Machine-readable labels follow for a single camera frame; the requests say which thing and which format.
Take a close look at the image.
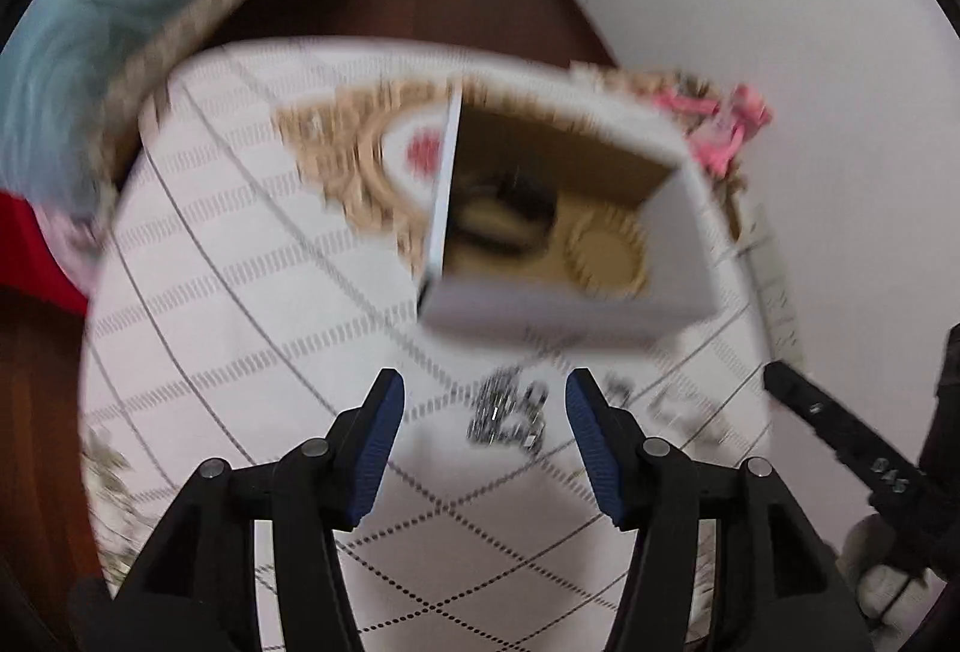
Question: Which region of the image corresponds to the wooden bead bracelet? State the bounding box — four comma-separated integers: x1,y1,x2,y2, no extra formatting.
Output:
561,205,651,298

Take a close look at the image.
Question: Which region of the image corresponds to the black watch band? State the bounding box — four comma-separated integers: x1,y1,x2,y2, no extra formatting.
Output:
449,181,558,256

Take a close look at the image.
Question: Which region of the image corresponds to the white gloved hand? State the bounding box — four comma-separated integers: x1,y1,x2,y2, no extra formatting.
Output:
836,515,946,650

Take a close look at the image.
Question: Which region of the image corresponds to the white diamond pattern tablecloth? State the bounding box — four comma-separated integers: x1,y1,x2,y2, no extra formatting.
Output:
80,40,771,650

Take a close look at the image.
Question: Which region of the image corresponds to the white cardboard box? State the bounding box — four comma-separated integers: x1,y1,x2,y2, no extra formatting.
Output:
416,76,721,342

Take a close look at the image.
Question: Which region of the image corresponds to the white power strip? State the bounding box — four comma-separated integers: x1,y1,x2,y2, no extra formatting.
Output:
742,214,805,369

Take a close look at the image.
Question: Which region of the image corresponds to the pink panther plush toy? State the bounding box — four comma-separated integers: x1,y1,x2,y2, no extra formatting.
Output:
654,83,773,181

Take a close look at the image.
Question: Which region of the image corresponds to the red blanket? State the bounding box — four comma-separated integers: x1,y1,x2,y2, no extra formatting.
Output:
0,193,88,316

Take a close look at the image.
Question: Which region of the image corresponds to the bed with checkered mattress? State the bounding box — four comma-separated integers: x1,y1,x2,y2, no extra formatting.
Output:
0,0,392,233

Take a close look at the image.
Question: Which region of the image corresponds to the light blue duvet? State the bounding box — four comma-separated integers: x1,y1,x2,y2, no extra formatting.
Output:
0,0,392,212

